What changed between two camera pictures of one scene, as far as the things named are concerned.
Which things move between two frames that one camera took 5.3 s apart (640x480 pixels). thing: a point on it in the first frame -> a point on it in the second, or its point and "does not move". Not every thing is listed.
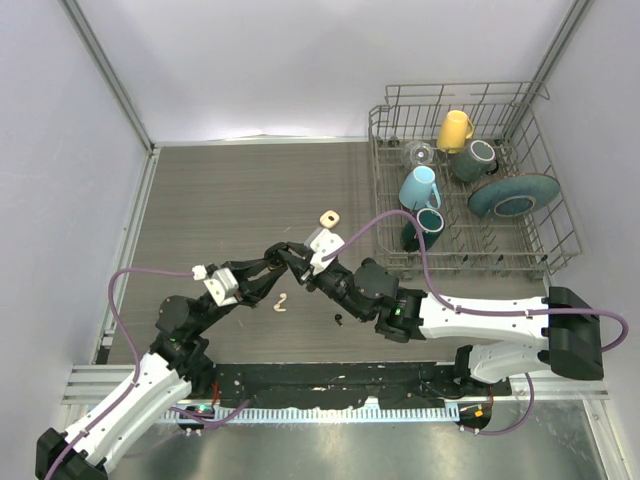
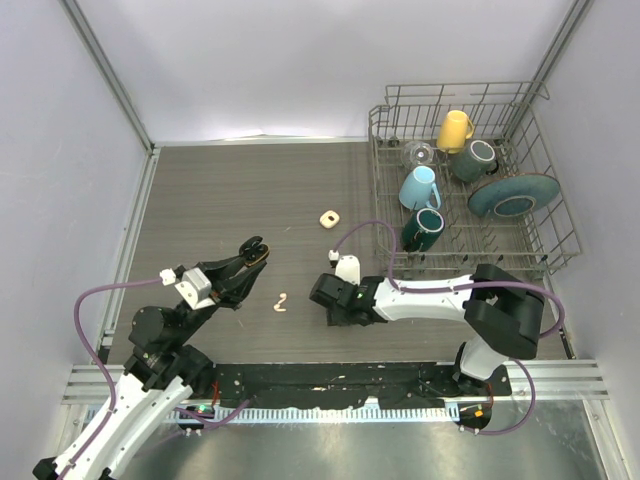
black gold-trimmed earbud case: (277, 264) -> (252, 250)
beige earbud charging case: (329, 219) does not move
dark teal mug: (431, 222) does not move
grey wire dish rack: (469, 182) does not move
